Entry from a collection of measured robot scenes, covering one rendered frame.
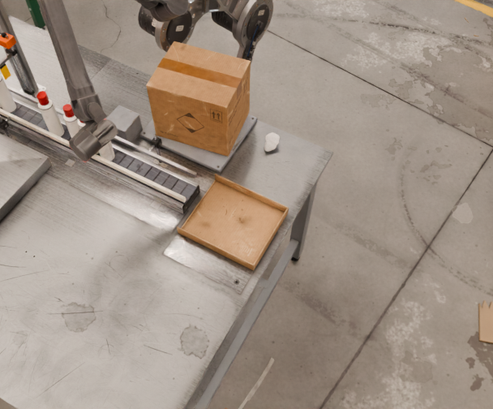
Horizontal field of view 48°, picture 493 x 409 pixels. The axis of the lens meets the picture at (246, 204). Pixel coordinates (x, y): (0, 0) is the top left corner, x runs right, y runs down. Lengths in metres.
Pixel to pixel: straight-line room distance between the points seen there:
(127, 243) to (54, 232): 0.26
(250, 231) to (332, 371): 0.95
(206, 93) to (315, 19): 2.21
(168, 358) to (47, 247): 0.58
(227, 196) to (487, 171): 1.82
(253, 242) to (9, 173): 0.92
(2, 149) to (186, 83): 0.75
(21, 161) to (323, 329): 1.52
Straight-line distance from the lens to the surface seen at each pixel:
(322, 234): 2.90
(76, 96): 1.55
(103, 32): 3.98
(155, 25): 2.13
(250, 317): 2.44
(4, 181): 2.14
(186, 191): 1.96
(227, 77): 1.97
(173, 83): 1.96
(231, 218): 1.94
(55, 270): 1.95
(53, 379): 1.81
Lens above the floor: 2.49
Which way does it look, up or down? 57 degrees down
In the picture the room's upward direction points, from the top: 1 degrees clockwise
